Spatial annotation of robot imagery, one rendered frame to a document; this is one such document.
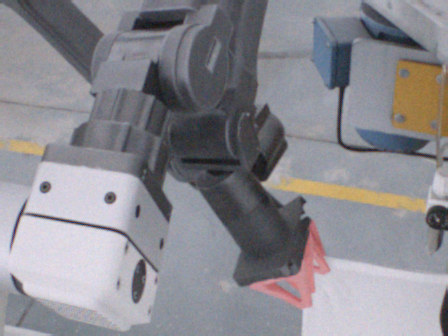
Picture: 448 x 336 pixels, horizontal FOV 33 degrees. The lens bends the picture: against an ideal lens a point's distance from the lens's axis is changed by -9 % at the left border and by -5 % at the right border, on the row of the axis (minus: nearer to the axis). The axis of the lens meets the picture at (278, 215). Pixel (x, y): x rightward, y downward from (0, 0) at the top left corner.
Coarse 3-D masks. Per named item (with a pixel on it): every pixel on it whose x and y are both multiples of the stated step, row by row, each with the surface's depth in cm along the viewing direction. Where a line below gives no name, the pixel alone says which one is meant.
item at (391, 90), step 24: (360, 48) 115; (384, 48) 114; (408, 48) 113; (360, 72) 117; (384, 72) 116; (408, 72) 114; (432, 72) 113; (360, 96) 120; (384, 96) 119; (408, 96) 117; (432, 96) 116; (360, 120) 123; (384, 120) 122; (408, 120) 120; (432, 120) 119
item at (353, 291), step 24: (336, 264) 113; (360, 264) 112; (336, 288) 116; (360, 288) 115; (384, 288) 114; (408, 288) 113; (432, 288) 112; (312, 312) 121; (336, 312) 120; (360, 312) 118; (384, 312) 117; (408, 312) 116; (432, 312) 116
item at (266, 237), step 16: (256, 208) 82; (272, 208) 84; (288, 208) 90; (224, 224) 84; (240, 224) 83; (256, 224) 83; (272, 224) 84; (288, 224) 87; (240, 240) 84; (256, 240) 84; (272, 240) 84; (288, 240) 85; (240, 256) 88; (256, 256) 85; (272, 256) 85; (288, 256) 84; (240, 272) 85; (256, 272) 84; (272, 272) 83; (288, 272) 83
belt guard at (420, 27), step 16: (368, 0) 112; (384, 0) 108; (400, 0) 104; (416, 0) 103; (432, 0) 103; (384, 16) 109; (400, 16) 106; (416, 16) 102; (432, 16) 99; (416, 32) 103; (432, 32) 100; (432, 48) 101
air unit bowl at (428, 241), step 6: (426, 228) 112; (432, 228) 111; (426, 234) 113; (432, 234) 112; (438, 234) 111; (426, 240) 113; (432, 240) 112; (438, 240) 112; (426, 246) 114; (432, 246) 113; (438, 246) 113; (432, 252) 114
